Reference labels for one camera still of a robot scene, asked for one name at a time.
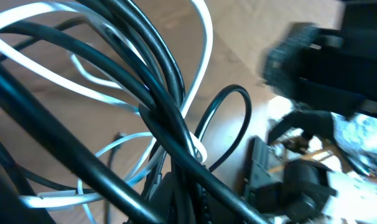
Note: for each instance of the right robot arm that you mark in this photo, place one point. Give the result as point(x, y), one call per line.
point(335, 179)

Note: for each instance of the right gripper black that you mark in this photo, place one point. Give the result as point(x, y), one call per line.
point(340, 77)

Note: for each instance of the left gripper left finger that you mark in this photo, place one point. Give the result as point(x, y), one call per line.
point(166, 198)

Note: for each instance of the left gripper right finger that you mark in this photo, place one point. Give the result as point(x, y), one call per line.
point(212, 211)

